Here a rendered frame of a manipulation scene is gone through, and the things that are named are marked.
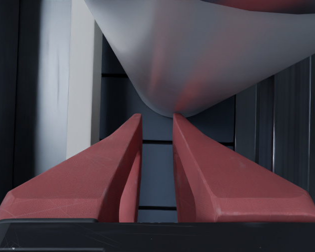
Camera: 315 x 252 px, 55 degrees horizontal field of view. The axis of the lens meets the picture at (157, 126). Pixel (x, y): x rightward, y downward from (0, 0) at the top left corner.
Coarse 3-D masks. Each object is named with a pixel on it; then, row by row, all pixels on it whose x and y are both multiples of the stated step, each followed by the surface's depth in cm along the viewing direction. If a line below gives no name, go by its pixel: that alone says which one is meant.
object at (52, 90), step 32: (32, 0) 23; (64, 0) 23; (32, 32) 23; (64, 32) 23; (32, 64) 23; (64, 64) 23; (32, 96) 23; (64, 96) 23; (256, 96) 23; (32, 128) 23; (64, 128) 23; (256, 128) 23; (32, 160) 23; (256, 160) 23
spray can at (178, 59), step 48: (96, 0) 3; (144, 0) 3; (192, 0) 2; (240, 0) 2; (288, 0) 2; (144, 48) 4; (192, 48) 3; (240, 48) 3; (288, 48) 3; (144, 96) 12; (192, 96) 7
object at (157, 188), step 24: (120, 72) 18; (120, 96) 18; (120, 120) 18; (144, 120) 18; (168, 120) 18; (192, 120) 18; (216, 120) 18; (144, 144) 18; (168, 144) 18; (144, 168) 18; (168, 168) 18; (144, 192) 18; (168, 192) 18; (144, 216) 18; (168, 216) 18
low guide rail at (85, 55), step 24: (72, 0) 14; (72, 24) 14; (96, 24) 15; (72, 48) 14; (96, 48) 15; (72, 72) 14; (96, 72) 15; (72, 96) 14; (96, 96) 15; (72, 120) 14; (96, 120) 15; (72, 144) 14
